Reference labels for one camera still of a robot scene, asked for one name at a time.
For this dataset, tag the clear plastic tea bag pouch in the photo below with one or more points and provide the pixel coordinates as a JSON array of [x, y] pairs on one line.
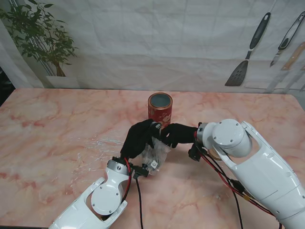
[[157, 155]]

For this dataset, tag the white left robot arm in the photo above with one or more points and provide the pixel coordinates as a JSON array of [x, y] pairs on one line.
[[102, 200]]

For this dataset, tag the gold round tin lid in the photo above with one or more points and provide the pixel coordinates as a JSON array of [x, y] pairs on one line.
[[215, 155]]

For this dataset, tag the red floral tea tin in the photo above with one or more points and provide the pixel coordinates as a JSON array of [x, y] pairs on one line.
[[159, 112]]

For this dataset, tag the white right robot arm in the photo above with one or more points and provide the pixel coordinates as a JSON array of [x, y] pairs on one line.
[[262, 171]]

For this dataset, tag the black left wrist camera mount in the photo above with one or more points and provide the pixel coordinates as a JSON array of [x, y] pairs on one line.
[[141, 172]]

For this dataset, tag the white printed backdrop cloth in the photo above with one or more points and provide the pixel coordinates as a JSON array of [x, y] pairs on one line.
[[152, 43]]

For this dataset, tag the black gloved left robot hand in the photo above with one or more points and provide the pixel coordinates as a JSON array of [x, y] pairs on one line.
[[138, 140]]

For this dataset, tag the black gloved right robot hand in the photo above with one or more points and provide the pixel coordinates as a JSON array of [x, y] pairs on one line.
[[183, 134]]

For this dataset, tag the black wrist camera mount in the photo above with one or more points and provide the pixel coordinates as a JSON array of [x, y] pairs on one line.
[[141, 172], [195, 153]]

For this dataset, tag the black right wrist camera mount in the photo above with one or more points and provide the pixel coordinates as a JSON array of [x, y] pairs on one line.
[[195, 153]]

